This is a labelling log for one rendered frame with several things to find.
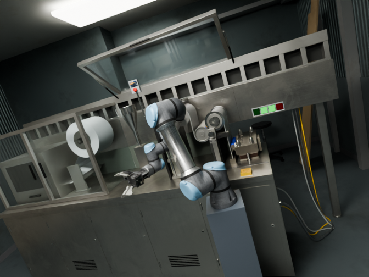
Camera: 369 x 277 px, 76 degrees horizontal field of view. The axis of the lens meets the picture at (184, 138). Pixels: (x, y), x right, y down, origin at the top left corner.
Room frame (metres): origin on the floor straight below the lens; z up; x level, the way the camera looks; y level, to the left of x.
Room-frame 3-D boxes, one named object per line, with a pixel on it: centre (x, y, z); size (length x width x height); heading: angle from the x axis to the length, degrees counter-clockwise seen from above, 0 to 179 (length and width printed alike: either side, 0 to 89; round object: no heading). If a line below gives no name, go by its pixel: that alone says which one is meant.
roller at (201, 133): (1.88, -0.18, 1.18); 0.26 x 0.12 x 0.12; 161
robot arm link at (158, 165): (1.51, 0.23, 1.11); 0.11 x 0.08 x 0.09; 135
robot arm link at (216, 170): (1.19, -0.10, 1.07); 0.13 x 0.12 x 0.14; 121
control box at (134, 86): (1.93, 0.26, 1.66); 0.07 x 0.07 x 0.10; 86
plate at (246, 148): (1.82, -0.47, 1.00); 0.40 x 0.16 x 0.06; 161
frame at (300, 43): (2.29, 0.24, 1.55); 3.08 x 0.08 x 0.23; 71
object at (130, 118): (2.06, 0.40, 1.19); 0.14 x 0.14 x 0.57
